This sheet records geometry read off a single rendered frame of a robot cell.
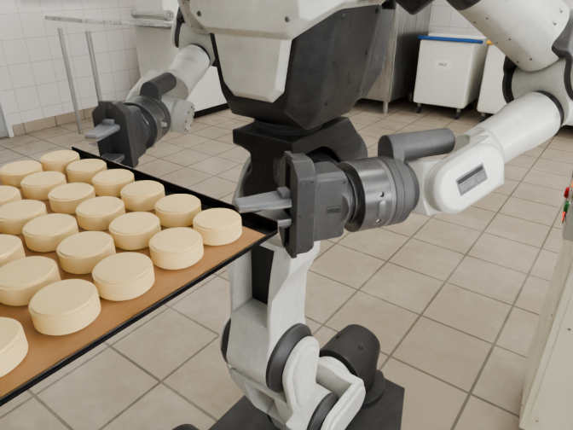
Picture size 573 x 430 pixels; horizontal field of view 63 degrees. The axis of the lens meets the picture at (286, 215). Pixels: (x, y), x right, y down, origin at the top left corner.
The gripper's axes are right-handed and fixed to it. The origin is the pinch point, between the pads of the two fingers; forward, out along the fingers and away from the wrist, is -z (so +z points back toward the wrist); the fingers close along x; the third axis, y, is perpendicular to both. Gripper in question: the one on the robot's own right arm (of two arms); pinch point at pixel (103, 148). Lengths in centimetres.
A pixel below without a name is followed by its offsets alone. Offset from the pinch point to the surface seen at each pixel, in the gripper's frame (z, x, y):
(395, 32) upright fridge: 418, -23, 77
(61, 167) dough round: -9.4, 0.3, -1.2
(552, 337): 39, -61, 94
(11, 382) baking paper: -44.3, -0.9, 15.6
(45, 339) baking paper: -40.1, -0.9, 15.4
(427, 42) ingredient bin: 426, -32, 109
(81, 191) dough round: -18.5, 1.2, 6.8
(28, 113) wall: 321, -88, -250
